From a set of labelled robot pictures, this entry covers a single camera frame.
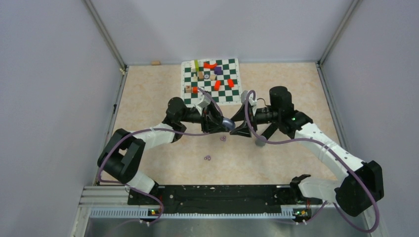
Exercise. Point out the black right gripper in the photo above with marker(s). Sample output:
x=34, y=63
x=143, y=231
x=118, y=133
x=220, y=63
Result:
x=244, y=129

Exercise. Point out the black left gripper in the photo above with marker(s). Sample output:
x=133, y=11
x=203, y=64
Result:
x=211, y=120

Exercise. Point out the grey-blue earbud case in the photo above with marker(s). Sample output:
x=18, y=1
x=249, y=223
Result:
x=229, y=124

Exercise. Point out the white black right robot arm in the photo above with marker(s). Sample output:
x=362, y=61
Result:
x=358, y=184

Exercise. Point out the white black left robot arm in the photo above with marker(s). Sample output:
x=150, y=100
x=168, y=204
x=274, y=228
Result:
x=122, y=154

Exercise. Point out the black microphone grey head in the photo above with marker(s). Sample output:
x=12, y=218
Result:
x=266, y=134

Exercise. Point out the red cylinder block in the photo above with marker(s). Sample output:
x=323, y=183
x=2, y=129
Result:
x=217, y=85

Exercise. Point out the red block right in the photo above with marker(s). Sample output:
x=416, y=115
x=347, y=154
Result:
x=230, y=83

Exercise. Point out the green white chessboard mat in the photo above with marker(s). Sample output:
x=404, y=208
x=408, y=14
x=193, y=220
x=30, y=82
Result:
x=225, y=95

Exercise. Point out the purple block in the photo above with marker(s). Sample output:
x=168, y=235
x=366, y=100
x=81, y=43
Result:
x=218, y=70

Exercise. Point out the red arch block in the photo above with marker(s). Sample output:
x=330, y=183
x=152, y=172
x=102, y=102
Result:
x=207, y=65

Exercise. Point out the yellow-green block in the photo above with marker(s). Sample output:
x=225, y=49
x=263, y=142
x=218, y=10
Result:
x=195, y=66

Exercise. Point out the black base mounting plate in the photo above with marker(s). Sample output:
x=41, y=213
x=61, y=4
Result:
x=221, y=199

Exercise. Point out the wooden cork piece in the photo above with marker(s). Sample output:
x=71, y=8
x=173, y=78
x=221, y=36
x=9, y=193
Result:
x=155, y=63

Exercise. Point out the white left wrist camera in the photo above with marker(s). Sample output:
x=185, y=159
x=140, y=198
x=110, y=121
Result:
x=204, y=102

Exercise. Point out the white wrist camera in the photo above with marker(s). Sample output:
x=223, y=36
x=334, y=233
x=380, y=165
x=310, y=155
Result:
x=204, y=102
x=250, y=97

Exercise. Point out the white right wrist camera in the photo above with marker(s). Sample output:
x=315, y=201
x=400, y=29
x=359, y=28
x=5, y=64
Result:
x=250, y=97

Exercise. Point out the aluminium frame rail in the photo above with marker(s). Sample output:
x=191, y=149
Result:
x=104, y=212

